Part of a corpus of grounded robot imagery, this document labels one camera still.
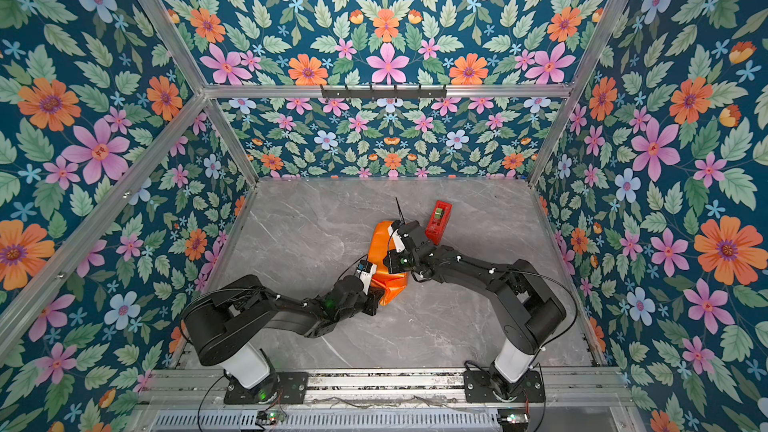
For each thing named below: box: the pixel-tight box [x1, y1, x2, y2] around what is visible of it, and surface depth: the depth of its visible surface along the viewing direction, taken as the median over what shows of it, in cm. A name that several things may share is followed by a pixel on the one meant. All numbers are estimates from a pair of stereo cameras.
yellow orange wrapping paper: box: [368, 220, 409, 306], surface depth 91 cm
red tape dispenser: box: [425, 200, 453, 245], surface depth 103 cm
